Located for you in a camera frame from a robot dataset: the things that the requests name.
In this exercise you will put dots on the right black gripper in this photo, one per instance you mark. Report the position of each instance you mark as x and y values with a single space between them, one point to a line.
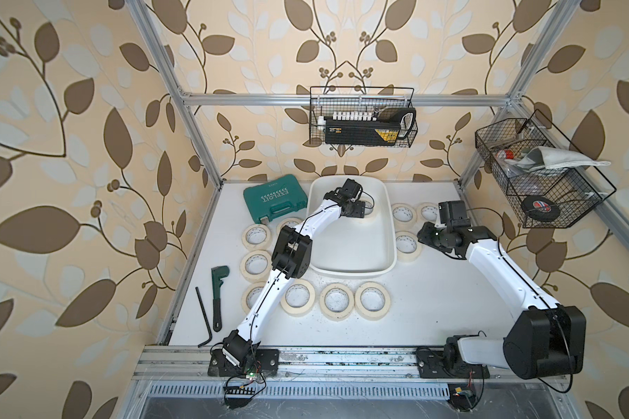
424 232

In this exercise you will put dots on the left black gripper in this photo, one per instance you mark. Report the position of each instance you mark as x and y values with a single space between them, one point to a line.
356 209

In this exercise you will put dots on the masking tape roll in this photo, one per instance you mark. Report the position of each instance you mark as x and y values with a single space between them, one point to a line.
256 237
369 211
256 266
429 212
250 296
372 301
289 225
404 216
337 302
408 247
299 298

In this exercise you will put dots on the white plastic storage tray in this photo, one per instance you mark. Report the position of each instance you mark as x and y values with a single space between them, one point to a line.
354 248

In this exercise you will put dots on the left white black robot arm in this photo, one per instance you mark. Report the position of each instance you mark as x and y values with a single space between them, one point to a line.
290 261

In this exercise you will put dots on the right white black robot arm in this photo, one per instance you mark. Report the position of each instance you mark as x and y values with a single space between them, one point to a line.
547 338

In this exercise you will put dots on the black yellow box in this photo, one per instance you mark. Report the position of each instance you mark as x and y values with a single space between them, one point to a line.
390 127

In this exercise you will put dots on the black tape roll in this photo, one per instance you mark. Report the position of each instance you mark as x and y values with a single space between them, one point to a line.
540 209

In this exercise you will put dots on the green tool case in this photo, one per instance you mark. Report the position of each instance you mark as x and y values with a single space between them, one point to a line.
274 199

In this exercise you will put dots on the white cloth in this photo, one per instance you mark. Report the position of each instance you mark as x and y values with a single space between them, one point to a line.
544 158

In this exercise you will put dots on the black hex key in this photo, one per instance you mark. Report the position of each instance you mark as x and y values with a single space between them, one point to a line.
205 318

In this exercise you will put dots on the black wire basket back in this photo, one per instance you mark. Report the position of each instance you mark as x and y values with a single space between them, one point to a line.
326 100

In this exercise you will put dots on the black wire basket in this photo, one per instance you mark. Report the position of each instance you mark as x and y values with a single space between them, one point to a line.
326 100
578 191

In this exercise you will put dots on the black wire basket right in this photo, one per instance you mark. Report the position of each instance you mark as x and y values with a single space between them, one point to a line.
578 191

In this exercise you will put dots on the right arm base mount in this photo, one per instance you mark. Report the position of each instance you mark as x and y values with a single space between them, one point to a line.
430 364

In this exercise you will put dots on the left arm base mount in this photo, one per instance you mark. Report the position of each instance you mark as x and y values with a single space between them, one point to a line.
257 363

